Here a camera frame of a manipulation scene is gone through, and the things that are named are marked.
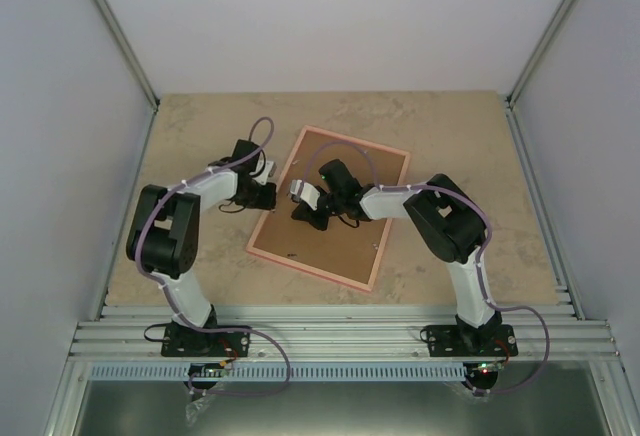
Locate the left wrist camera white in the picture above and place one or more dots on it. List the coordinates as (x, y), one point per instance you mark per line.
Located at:
(265, 172)

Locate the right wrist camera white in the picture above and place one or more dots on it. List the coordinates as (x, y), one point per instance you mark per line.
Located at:
(301, 191)

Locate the pink wooden picture frame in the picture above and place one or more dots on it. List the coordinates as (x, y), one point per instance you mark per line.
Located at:
(265, 251)

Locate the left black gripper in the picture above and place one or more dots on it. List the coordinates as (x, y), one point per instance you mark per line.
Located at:
(267, 202)

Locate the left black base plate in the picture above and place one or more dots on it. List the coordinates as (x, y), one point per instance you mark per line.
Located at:
(179, 341)

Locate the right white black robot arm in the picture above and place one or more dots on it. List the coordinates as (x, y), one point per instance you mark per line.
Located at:
(451, 226)

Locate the aluminium rail base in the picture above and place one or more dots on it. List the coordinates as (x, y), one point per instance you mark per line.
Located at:
(466, 135)

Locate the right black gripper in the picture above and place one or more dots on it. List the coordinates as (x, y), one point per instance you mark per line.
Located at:
(306, 211)

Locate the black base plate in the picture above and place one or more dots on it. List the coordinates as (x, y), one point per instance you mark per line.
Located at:
(454, 341)
(179, 341)

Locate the grey slotted cable duct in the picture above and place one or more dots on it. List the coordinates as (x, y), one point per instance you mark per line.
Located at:
(277, 372)

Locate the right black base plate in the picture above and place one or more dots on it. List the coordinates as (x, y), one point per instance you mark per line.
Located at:
(454, 341)

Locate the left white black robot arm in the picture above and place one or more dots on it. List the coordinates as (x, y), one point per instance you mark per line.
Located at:
(163, 242)

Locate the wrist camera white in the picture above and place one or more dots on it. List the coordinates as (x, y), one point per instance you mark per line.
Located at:
(301, 191)
(265, 172)

